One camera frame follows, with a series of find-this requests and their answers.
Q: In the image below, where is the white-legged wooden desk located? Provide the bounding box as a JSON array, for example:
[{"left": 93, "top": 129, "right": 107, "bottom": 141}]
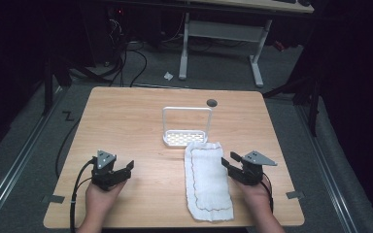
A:
[{"left": 177, "top": 0, "right": 316, "bottom": 89}]

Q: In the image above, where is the left hand-held gripper black cable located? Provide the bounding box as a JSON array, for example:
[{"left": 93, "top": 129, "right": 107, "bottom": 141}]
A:
[{"left": 69, "top": 156, "right": 97, "bottom": 233}]

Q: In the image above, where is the metal floor rail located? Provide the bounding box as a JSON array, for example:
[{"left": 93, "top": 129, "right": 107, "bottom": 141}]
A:
[
  {"left": 0, "top": 86, "right": 66, "bottom": 225},
  {"left": 294, "top": 104, "right": 361, "bottom": 233}
]

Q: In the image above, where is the white plastic rack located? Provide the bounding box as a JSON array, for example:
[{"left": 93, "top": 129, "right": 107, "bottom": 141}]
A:
[{"left": 161, "top": 106, "right": 214, "bottom": 149}]

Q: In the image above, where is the right hand-held gripper black cable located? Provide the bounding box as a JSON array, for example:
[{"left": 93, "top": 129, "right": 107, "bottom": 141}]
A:
[{"left": 259, "top": 172, "right": 275, "bottom": 215}]

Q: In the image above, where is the thin black floor cable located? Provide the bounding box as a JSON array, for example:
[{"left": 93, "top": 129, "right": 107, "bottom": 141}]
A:
[{"left": 54, "top": 117, "right": 82, "bottom": 180}]

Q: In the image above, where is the black metal stand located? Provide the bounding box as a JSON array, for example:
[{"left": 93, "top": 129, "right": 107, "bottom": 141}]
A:
[
  {"left": 261, "top": 76, "right": 322, "bottom": 138},
  {"left": 41, "top": 56, "right": 74, "bottom": 117}
]

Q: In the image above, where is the grey tape strip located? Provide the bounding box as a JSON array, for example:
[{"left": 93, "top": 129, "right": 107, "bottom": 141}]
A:
[
  {"left": 41, "top": 193, "right": 66, "bottom": 205},
  {"left": 285, "top": 190, "right": 306, "bottom": 200}
]

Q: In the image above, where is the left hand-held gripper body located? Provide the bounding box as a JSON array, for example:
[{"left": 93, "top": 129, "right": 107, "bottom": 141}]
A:
[{"left": 90, "top": 150, "right": 128, "bottom": 191}]

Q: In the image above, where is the black floor cable bundle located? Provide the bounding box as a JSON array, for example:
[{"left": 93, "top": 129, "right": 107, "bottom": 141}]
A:
[{"left": 108, "top": 17, "right": 149, "bottom": 88}]

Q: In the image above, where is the person's right hand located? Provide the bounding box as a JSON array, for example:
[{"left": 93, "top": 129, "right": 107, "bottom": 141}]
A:
[{"left": 232, "top": 177, "right": 274, "bottom": 216}]

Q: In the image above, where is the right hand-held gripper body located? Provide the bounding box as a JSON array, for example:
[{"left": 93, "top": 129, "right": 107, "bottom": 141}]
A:
[{"left": 234, "top": 150, "right": 279, "bottom": 186}]

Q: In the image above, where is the white towel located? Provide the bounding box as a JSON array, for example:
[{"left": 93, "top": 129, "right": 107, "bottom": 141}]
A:
[{"left": 184, "top": 141, "right": 235, "bottom": 222}]

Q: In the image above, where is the hand-held gripper black cable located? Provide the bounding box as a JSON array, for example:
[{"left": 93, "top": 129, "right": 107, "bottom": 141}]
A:
[
  {"left": 69, "top": 156, "right": 97, "bottom": 233},
  {"left": 259, "top": 172, "right": 275, "bottom": 215}
]

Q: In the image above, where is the person's left hand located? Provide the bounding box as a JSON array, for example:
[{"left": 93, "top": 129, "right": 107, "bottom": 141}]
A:
[{"left": 85, "top": 178, "right": 128, "bottom": 216}]

